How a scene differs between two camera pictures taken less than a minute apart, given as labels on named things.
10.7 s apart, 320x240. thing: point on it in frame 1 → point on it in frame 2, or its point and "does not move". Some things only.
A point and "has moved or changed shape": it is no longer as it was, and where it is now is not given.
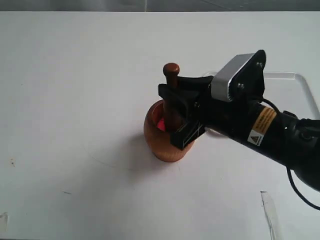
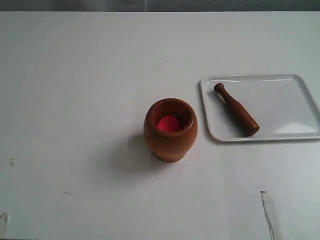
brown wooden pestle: [172, 105] has moved or changed shape
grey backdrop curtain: [159, 5] does not move
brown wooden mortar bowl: [159, 141] does not move
